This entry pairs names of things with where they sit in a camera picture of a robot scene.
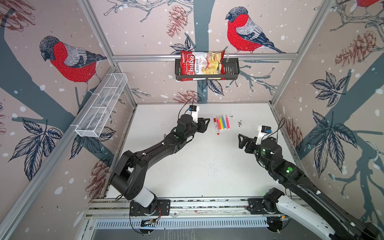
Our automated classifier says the white marker pen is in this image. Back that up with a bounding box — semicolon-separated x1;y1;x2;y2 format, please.
214;123;220;135

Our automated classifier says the pink highlighter pen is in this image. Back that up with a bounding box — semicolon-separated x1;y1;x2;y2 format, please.
216;116;222;131

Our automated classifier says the yellow highlighter pen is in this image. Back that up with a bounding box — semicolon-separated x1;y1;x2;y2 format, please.
219;116;224;130

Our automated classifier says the blue highlighter pen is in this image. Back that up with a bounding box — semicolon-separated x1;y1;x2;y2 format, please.
221;115;227;129

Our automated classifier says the pink-red highlighter pen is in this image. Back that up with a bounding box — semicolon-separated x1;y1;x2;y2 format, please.
225;115;231;130

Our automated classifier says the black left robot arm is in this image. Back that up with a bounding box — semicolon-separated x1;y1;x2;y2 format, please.
109;114;210;214

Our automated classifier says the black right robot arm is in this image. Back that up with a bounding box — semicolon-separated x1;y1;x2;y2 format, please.
238;134;380;240

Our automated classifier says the red cassava chips bag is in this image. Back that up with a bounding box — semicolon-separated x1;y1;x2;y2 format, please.
181;51;225;81

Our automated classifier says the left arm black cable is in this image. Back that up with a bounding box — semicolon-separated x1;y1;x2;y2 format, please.
177;97;195;121

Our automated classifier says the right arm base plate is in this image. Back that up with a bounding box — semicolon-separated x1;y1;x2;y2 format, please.
247;198;282;215

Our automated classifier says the black wire basket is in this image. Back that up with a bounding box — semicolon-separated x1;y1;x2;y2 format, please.
175;59;240;82

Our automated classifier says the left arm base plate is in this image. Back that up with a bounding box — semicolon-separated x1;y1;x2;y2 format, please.
130;199;171;217

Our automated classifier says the white mesh wall tray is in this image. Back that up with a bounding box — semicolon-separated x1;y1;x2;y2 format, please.
75;73;128;138

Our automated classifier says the aluminium mounting rail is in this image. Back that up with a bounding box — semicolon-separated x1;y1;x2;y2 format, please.
85;196;318;219

